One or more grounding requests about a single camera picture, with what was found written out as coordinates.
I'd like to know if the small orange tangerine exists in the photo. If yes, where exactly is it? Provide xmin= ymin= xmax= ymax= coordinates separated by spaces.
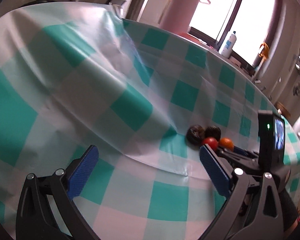
xmin=218 ymin=138 xmax=234 ymax=151

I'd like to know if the small dark passion fruit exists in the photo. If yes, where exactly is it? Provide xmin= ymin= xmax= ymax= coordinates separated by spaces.
xmin=204 ymin=125 xmax=222 ymax=141

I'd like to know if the gripper mounted camera display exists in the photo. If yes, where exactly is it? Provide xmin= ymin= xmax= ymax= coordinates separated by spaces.
xmin=258 ymin=110 xmax=286 ymax=169

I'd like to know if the lone wrinkled passion fruit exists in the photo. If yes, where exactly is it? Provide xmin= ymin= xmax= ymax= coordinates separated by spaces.
xmin=186 ymin=125 xmax=205 ymax=146

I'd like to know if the green checkered tablecloth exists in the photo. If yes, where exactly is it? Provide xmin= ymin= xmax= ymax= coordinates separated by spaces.
xmin=0 ymin=0 xmax=300 ymax=240

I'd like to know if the white lotion bottle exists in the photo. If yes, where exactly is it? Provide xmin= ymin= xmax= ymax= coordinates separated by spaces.
xmin=218 ymin=31 xmax=237 ymax=59

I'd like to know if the yellow cloth on tap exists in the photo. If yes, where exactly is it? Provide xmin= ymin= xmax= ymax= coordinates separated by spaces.
xmin=258 ymin=42 xmax=269 ymax=61

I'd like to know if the steel thermos flask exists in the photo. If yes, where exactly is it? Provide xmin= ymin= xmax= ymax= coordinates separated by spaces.
xmin=126 ymin=0 xmax=148 ymax=22

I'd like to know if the pink water jug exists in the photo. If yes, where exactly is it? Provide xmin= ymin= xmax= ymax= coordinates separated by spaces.
xmin=159 ymin=0 xmax=211 ymax=35

